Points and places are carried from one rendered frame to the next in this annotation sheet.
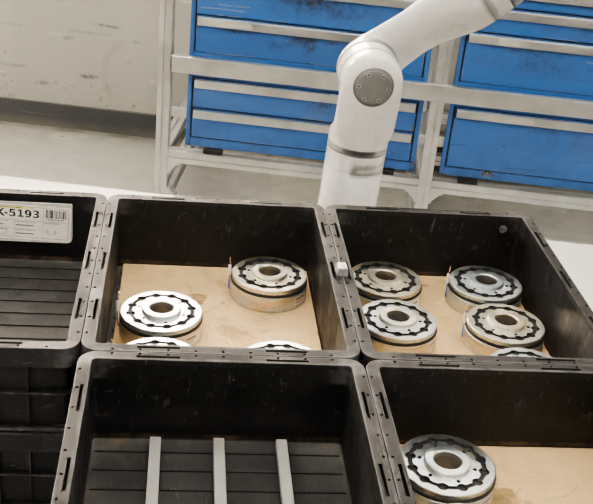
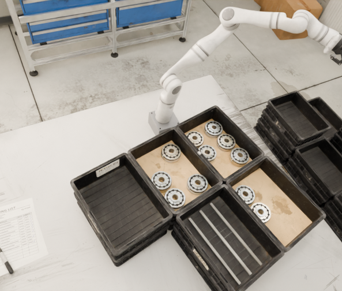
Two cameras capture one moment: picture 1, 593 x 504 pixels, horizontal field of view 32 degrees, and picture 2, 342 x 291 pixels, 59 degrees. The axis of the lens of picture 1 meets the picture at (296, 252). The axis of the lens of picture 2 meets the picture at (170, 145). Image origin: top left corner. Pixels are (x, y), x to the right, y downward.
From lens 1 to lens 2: 1.05 m
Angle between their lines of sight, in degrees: 40
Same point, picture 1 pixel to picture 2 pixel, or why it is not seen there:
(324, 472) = (222, 206)
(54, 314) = (133, 190)
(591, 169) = (159, 13)
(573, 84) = not seen: outside the picture
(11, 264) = (106, 178)
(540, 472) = (254, 181)
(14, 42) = not seen: outside the picture
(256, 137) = (56, 34)
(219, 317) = (168, 169)
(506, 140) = (134, 12)
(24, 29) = not seen: outside the picture
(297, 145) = (71, 33)
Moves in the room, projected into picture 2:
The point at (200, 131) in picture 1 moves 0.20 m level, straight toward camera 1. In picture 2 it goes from (36, 38) to (45, 51)
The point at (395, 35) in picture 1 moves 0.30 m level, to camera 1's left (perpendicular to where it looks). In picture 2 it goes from (176, 70) to (121, 86)
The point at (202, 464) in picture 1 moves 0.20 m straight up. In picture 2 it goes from (200, 218) to (210, 201)
